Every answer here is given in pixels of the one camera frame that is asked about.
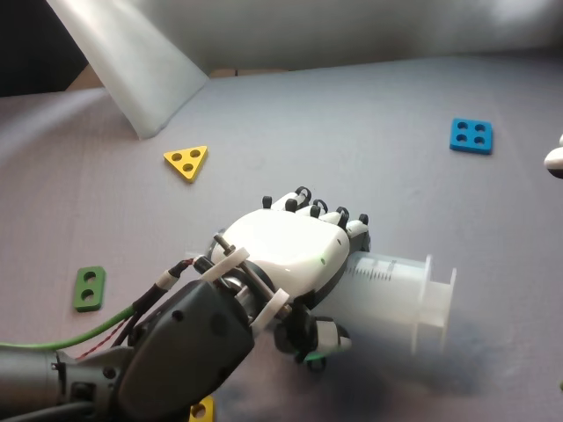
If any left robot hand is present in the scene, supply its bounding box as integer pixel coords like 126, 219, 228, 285
219, 186, 372, 371

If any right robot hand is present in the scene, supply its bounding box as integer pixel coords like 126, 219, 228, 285
544, 134, 563, 180

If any large clear plastic syringe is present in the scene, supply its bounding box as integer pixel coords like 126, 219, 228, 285
184, 250, 458, 357

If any blue square four-hole block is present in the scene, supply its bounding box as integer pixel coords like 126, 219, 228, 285
449, 117, 494, 156

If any grey table cloth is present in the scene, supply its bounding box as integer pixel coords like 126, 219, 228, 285
0, 46, 563, 422

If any yellow triangular three-hole block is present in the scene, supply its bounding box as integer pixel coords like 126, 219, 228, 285
163, 145, 209, 185

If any yellow two-hole block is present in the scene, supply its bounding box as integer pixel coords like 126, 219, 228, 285
188, 395, 216, 422

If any green two-hole block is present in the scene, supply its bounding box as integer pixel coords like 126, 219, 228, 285
72, 266, 107, 313

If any white backdrop sheet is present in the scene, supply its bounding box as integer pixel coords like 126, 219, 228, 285
43, 0, 563, 141

